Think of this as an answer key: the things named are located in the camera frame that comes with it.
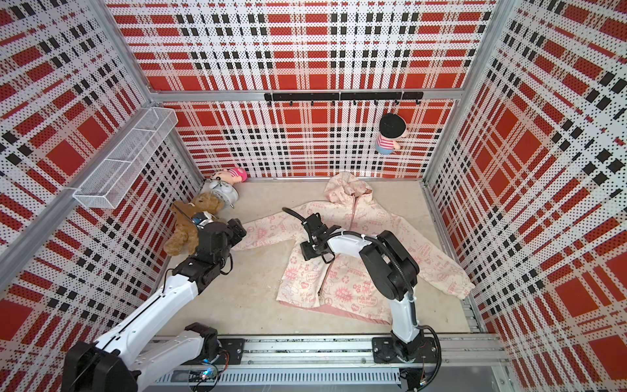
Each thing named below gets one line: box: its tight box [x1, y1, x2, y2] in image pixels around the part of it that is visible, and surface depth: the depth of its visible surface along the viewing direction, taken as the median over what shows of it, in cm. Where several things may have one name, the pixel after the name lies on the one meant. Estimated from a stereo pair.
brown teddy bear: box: [163, 192, 225, 256], surface depth 95 cm
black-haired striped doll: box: [375, 112, 407, 156], surface depth 96 cm
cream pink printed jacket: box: [232, 171, 476, 324], surface depth 90 cm
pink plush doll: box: [210, 167, 248, 186], surface depth 118 cm
